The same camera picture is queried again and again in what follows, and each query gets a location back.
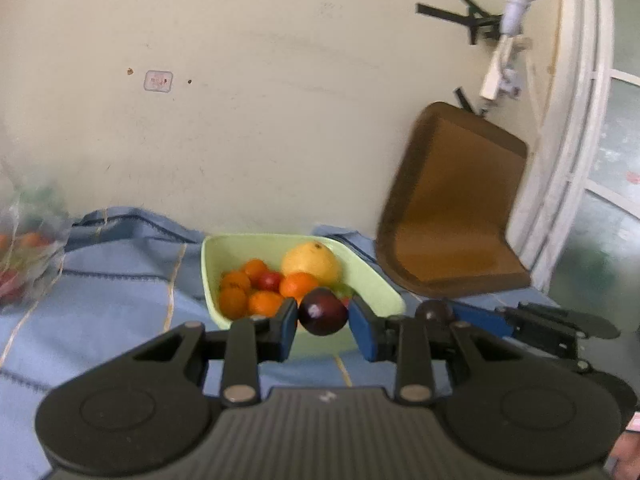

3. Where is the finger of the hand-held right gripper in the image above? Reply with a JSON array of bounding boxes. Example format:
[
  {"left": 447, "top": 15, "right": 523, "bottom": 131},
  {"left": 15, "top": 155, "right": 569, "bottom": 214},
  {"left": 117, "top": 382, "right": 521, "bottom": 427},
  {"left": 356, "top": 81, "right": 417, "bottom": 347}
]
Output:
[{"left": 447, "top": 300, "right": 622, "bottom": 343}]

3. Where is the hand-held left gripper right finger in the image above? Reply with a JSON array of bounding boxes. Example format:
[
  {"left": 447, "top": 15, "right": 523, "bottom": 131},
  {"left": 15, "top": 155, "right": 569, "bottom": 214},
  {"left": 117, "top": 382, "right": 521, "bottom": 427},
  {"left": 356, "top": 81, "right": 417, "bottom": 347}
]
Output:
[{"left": 347, "top": 294, "right": 523, "bottom": 406}]

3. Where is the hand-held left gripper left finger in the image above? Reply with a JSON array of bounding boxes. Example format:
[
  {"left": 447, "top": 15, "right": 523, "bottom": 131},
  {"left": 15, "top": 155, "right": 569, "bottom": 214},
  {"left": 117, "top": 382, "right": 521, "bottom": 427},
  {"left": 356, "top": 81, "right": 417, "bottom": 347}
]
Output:
[{"left": 132, "top": 299, "right": 299, "bottom": 407}]

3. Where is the orange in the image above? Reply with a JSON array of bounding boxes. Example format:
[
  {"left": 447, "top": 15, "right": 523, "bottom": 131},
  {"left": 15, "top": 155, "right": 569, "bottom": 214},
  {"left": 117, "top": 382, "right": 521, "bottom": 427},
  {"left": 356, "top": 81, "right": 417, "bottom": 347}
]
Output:
[
  {"left": 247, "top": 290, "right": 286, "bottom": 318},
  {"left": 279, "top": 271, "right": 321, "bottom": 304},
  {"left": 243, "top": 258, "right": 271, "bottom": 284},
  {"left": 218, "top": 287, "right": 250, "bottom": 320},
  {"left": 220, "top": 271, "right": 252, "bottom": 292}
]

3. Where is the dark purple plum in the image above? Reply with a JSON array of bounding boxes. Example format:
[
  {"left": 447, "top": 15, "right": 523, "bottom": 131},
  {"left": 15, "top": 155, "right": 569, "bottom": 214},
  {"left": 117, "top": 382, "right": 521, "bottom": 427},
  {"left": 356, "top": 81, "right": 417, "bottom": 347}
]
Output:
[
  {"left": 298, "top": 287, "right": 349, "bottom": 337},
  {"left": 414, "top": 299, "right": 456, "bottom": 331}
]

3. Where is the light green plastic bowl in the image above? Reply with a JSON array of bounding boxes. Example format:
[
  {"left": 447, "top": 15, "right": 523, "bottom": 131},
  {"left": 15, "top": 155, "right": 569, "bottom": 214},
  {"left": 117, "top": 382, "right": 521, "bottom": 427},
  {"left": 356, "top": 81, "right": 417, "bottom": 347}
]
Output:
[{"left": 201, "top": 233, "right": 407, "bottom": 359}]

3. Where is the person's right hand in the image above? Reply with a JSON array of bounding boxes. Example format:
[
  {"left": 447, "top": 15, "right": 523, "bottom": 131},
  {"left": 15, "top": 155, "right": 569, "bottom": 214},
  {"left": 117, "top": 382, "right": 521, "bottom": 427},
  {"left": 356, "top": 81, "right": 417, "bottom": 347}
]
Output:
[{"left": 611, "top": 410, "right": 640, "bottom": 480}]

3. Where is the large yellow citrus fruit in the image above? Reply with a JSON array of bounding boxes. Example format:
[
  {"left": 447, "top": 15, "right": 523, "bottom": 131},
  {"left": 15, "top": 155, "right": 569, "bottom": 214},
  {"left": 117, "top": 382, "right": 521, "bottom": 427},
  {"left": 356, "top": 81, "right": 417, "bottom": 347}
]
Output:
[{"left": 281, "top": 241, "right": 344, "bottom": 286}]

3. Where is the blue striped bedsheet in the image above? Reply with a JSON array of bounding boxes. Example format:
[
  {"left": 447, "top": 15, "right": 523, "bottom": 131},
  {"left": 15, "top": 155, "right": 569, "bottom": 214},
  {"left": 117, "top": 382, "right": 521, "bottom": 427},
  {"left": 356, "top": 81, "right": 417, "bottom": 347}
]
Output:
[{"left": 0, "top": 205, "right": 566, "bottom": 480}]

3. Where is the white lamp holder clip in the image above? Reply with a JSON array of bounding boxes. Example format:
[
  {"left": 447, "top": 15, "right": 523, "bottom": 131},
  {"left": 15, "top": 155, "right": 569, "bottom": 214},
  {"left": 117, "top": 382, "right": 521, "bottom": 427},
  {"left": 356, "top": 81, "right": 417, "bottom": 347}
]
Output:
[{"left": 480, "top": 34, "right": 532, "bottom": 104}]

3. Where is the clear plastic bag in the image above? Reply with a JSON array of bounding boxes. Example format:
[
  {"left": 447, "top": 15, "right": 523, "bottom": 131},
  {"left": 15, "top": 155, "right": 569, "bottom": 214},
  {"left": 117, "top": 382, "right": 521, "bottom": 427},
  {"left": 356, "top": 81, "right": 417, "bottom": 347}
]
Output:
[{"left": 0, "top": 160, "right": 75, "bottom": 307}]

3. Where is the white window frame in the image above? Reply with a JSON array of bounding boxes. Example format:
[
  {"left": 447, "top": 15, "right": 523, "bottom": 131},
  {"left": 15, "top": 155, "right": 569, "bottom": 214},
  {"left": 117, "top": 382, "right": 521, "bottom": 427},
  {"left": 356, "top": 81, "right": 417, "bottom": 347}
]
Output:
[{"left": 505, "top": 0, "right": 640, "bottom": 306}]

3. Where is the white wall socket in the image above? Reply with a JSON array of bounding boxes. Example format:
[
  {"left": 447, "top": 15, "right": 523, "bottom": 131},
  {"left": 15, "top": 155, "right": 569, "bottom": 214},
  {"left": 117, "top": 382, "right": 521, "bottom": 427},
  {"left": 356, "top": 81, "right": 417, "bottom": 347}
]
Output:
[{"left": 144, "top": 70, "right": 174, "bottom": 94}]

